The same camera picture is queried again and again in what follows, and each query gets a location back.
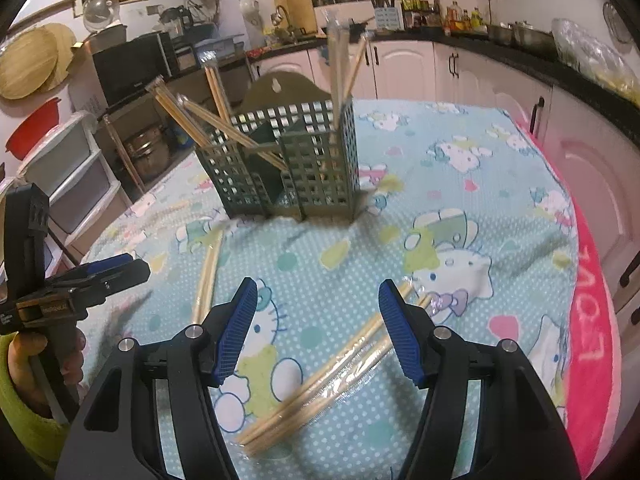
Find person left hand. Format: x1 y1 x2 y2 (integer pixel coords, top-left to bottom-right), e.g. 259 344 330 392
6 326 87 416

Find chopsticks pair beside basket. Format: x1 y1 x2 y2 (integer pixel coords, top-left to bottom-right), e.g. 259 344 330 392
191 228 226 324

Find pink towel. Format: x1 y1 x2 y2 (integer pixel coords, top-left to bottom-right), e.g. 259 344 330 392
514 119 624 478

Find white plastic drawer unit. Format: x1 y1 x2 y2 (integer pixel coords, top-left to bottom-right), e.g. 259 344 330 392
17 112 131 259

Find steel pot on shelf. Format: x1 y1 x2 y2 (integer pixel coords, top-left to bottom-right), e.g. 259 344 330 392
124 126 170 182

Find red plastic basin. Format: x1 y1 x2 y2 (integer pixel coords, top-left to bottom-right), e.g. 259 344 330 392
6 98 61 160

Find wooden shelf rack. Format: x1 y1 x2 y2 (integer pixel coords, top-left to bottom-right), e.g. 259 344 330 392
94 52 253 202

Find green plastic utensil basket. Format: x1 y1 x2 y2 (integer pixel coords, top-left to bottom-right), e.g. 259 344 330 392
196 72 360 220

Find chopsticks leaning in basket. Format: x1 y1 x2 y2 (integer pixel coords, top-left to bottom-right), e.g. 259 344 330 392
145 76 288 171

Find Hello Kitty blue tablecloth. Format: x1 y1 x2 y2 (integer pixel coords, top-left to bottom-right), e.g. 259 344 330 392
82 101 577 479

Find black microwave oven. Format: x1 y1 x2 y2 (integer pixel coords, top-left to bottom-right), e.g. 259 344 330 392
93 32 179 106

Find round bamboo tray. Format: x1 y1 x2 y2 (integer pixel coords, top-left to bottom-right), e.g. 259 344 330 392
1 27 58 101

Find upright chopsticks in basket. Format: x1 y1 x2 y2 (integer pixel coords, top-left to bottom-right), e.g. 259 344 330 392
324 11 371 120

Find wooden cutting board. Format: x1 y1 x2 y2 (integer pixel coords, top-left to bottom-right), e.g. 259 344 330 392
273 0 318 36

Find plastic bag on counter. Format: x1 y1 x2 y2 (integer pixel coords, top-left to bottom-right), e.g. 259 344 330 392
551 18 639 105

